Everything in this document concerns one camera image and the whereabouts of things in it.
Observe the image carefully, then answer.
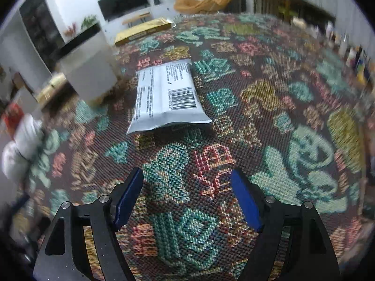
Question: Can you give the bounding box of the white barcode packet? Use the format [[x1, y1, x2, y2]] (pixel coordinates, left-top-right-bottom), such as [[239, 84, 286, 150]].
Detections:
[[126, 59, 213, 136]]

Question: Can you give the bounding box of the bushy green potted plant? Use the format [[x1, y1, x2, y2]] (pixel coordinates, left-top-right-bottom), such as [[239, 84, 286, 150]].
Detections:
[[80, 15, 98, 30]]

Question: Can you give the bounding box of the yellow flat box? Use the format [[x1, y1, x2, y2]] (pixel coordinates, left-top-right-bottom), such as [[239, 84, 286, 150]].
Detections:
[[114, 18, 176, 46]]

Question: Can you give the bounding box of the dark glass display cabinet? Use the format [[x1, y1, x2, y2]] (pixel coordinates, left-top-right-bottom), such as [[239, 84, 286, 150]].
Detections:
[[19, 0, 65, 53]]

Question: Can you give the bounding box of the row of small bottles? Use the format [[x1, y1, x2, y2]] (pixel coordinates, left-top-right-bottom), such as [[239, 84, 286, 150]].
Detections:
[[322, 20, 375, 94]]

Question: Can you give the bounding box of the clear jar black lid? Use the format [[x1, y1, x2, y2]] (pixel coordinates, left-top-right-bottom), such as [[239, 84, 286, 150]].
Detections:
[[56, 23, 119, 106]]

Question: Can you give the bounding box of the white plush toy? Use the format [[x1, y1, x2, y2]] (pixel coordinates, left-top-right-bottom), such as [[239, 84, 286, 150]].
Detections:
[[1, 114, 44, 179]]

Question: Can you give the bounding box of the white cardboard box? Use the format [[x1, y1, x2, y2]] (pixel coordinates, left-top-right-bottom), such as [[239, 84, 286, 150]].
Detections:
[[9, 72, 69, 115]]

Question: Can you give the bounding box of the white television cabinet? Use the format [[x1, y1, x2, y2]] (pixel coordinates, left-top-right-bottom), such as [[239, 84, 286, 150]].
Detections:
[[102, 3, 179, 34]]

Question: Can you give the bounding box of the colourful patterned woven blanket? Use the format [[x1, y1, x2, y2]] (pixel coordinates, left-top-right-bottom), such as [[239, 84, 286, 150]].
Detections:
[[18, 12, 375, 281]]

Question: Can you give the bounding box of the small wooden bench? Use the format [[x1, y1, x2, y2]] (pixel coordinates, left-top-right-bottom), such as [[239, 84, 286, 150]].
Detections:
[[122, 12, 151, 27]]

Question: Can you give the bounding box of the dark wooden furniture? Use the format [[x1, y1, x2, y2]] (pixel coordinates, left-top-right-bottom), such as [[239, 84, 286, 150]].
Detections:
[[253, 0, 336, 25]]

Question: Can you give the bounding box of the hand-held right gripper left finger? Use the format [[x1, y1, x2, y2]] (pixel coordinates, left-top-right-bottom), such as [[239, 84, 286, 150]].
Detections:
[[33, 167, 145, 281]]

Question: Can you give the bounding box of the black television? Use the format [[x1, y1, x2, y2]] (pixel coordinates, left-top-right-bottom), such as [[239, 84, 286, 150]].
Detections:
[[97, 0, 150, 22]]

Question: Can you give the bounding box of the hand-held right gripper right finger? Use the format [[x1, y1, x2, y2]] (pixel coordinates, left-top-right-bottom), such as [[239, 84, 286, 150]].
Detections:
[[230, 168, 342, 281]]

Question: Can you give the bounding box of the red mesh pouch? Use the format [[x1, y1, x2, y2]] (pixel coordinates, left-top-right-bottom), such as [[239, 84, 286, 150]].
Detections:
[[3, 102, 24, 128]]

